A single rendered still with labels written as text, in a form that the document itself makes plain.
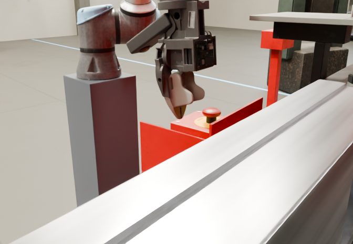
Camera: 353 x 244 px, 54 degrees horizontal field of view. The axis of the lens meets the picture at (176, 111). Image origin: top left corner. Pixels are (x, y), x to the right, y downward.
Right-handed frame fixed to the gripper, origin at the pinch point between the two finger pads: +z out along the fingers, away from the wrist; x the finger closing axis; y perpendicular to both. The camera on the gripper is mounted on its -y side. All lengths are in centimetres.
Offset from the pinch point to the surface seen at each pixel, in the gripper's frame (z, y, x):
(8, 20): -31, -780, 382
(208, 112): 2.2, 1.9, 8.3
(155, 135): 3.4, -1.5, -4.8
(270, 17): -16.1, 12.2, 15.2
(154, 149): 6.5, -2.3, -4.8
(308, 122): -11.1, 33.6, -29.9
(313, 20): -15.1, 20.4, 14.9
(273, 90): 41, -58, 189
